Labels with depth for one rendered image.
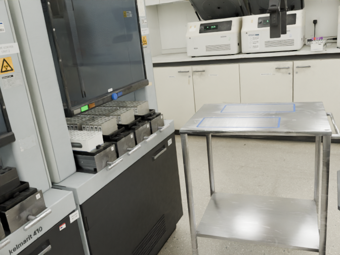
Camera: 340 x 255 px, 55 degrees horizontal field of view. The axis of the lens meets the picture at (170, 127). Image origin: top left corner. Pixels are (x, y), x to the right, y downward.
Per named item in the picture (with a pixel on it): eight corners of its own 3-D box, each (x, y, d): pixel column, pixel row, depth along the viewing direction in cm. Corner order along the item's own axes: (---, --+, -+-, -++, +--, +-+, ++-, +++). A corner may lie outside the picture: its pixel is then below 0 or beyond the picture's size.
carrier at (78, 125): (91, 127, 158) (89, 116, 157) (95, 128, 158) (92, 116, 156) (76, 135, 149) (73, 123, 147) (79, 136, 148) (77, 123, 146)
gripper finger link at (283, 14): (276, 12, 103) (277, 12, 104) (276, 35, 105) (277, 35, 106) (286, 11, 102) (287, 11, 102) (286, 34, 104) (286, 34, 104)
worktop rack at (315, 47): (322, 50, 286) (323, 43, 284) (310, 51, 292) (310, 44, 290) (327, 46, 310) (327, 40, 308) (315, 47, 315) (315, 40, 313)
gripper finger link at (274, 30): (281, 11, 91) (280, 11, 90) (281, 37, 93) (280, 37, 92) (269, 12, 92) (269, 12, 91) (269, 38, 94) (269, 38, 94)
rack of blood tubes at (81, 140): (36, 150, 141) (32, 136, 140) (52, 141, 150) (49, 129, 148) (89, 155, 128) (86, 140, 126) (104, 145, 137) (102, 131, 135)
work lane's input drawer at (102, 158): (-16, 159, 157) (-21, 141, 154) (8, 149, 169) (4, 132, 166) (106, 174, 125) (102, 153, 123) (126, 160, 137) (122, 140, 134)
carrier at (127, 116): (131, 119, 165) (130, 108, 164) (135, 119, 164) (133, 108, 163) (118, 126, 156) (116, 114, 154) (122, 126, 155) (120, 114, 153)
